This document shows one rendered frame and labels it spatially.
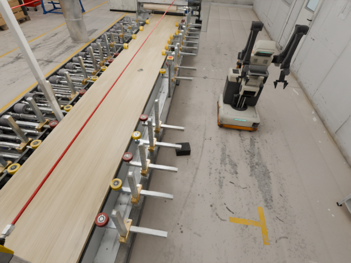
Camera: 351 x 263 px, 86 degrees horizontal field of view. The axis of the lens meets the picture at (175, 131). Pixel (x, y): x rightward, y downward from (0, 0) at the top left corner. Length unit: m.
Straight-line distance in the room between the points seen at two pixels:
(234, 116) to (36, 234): 2.64
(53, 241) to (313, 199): 2.67
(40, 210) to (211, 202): 1.67
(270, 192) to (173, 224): 1.26
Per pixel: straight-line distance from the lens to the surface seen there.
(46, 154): 1.84
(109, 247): 1.61
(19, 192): 1.71
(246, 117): 3.13
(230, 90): 3.14
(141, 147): 1.36
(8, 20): 1.83
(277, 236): 2.51
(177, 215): 2.30
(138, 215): 1.56
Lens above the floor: 2.14
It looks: 45 degrees down
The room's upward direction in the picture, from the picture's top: 3 degrees clockwise
